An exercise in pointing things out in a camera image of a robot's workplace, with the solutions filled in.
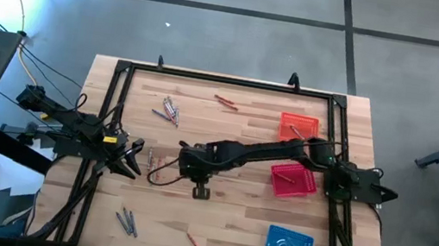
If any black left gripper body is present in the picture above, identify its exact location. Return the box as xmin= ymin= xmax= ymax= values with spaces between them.
xmin=97 ymin=128 xmax=136 ymax=170

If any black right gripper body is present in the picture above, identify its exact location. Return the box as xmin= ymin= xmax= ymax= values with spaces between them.
xmin=174 ymin=134 xmax=224 ymax=185

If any red crayon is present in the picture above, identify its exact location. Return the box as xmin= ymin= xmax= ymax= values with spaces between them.
xmin=212 ymin=93 xmax=236 ymax=105
xmin=185 ymin=232 xmax=208 ymax=246
xmin=216 ymin=98 xmax=240 ymax=111

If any red plastic basket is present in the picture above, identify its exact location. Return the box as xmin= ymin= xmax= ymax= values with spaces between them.
xmin=267 ymin=159 xmax=322 ymax=204

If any orange plastic basket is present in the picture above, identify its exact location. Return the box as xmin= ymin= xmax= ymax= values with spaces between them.
xmin=276 ymin=111 xmax=323 ymax=148

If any black metal rig frame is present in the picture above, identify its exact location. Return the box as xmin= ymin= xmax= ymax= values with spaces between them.
xmin=27 ymin=36 xmax=415 ymax=246

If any black floor cable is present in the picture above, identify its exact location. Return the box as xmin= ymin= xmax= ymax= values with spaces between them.
xmin=14 ymin=42 xmax=90 ymax=91

